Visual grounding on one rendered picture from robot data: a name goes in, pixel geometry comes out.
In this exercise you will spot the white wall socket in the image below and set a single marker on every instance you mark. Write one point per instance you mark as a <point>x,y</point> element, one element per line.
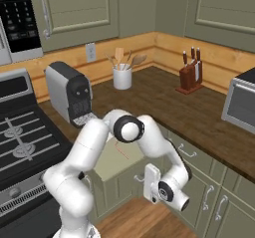
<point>90,52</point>

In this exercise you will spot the wooden spatula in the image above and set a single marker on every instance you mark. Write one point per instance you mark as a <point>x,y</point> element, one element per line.
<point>119,54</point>

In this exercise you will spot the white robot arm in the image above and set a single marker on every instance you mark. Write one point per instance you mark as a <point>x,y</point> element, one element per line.
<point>83,155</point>

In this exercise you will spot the silver stove knob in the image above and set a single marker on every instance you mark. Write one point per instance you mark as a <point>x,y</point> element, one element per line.
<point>14,192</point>

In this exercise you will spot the green drawer front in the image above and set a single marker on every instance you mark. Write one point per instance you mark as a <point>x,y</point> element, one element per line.
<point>199,155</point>
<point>240,185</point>

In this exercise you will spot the green open drawer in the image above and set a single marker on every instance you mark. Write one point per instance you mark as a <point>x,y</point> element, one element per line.
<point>116,169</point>

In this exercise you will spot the thin wooden utensil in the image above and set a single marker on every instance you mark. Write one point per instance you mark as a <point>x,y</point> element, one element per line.
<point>111,61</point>
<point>127,59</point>

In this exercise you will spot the wooden spoon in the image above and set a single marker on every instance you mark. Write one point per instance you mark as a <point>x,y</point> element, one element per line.
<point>139,59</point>

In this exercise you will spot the green base cupboard door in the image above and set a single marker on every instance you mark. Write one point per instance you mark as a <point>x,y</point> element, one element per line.
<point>235,218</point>
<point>202,212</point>

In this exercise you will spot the black silver stove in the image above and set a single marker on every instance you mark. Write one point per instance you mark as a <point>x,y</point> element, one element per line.
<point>23,142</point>

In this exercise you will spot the grey black coffee machine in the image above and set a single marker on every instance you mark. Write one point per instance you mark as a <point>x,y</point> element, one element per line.
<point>63,89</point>

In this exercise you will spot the brown wooden knife block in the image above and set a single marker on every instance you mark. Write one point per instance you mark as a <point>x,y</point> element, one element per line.
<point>189,79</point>

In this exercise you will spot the black microwave oven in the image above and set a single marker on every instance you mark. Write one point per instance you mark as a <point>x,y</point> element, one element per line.
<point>18,16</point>

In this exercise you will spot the silver toaster oven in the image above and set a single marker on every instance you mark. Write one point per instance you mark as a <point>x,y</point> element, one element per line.
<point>240,99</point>

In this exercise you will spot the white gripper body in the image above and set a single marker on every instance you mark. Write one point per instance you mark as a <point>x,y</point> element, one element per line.
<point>152,182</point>

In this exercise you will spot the green wall cupboard door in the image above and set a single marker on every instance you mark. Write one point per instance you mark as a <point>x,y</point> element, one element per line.
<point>222,13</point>
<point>79,9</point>

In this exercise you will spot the white utensil pot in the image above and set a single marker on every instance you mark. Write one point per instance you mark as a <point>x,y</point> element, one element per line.
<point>122,79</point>

